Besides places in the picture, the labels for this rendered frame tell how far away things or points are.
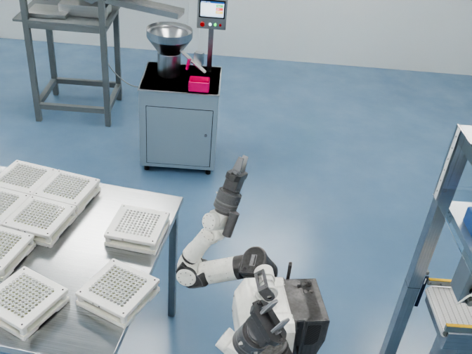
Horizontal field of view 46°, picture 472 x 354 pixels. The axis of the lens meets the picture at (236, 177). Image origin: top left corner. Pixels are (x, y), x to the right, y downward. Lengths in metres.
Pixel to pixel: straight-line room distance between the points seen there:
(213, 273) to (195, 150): 2.50
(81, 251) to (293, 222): 2.07
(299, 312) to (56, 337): 0.95
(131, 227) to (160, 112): 1.90
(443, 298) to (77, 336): 1.61
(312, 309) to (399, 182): 3.21
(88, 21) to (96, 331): 3.32
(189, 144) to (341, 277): 1.62
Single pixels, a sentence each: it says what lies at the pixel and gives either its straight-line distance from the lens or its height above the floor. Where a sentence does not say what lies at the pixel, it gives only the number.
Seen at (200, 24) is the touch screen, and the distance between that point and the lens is 4.47.
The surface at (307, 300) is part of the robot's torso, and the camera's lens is 1.96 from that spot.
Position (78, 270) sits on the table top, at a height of 0.88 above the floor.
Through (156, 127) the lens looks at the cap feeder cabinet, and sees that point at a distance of 4.46.
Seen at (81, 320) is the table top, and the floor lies 0.88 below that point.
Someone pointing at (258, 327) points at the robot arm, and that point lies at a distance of 1.47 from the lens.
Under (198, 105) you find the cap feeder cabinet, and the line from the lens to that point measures 4.33.
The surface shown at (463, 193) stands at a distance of 2.24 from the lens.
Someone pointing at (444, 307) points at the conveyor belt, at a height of 0.84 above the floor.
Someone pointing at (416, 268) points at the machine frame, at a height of 0.92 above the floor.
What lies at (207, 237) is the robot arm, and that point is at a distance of 2.07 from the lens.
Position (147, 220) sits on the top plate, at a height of 0.95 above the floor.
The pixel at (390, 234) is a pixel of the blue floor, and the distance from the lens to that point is 4.39.
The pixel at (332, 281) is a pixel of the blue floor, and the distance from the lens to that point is 3.86.
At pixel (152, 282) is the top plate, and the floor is 0.95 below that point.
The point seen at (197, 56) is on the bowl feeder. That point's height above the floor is 0.96.
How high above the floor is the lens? 2.62
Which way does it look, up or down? 34 degrees down
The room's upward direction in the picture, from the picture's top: 5 degrees clockwise
